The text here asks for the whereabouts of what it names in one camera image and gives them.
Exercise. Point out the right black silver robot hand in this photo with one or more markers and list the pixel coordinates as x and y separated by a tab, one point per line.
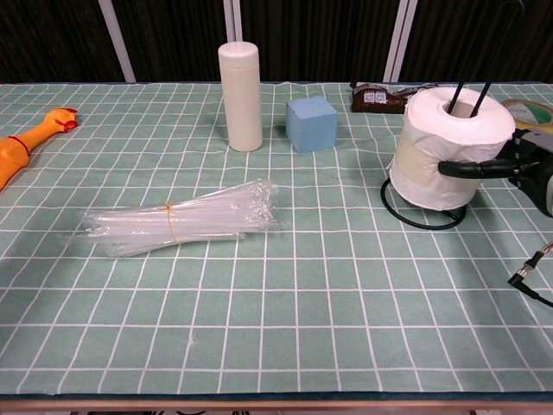
533	168

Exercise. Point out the white toilet paper roll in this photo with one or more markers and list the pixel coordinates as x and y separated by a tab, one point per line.
432	142

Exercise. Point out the yellow tape roll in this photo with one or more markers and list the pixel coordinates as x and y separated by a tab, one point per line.
529	113

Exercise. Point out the dark ribbed partition panel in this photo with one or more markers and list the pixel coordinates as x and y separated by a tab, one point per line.
173	39
47	39
475	39
319	39

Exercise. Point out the brown snack packet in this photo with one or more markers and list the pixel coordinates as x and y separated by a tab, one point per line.
380	101

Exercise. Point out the blue foam cube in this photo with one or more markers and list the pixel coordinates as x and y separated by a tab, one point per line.
312	127

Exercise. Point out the white cylindrical bottle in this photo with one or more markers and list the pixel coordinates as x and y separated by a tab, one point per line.
241	99

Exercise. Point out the green checked tablecloth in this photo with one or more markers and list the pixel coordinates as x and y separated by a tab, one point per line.
259	294

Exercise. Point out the bundle of clear straws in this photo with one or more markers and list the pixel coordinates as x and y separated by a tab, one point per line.
173	220

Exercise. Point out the orange rubber chicken toy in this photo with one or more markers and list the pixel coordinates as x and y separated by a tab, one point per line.
17	149

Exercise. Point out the white partition frame post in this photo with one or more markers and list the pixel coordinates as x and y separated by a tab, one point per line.
233	26
118	43
399	43

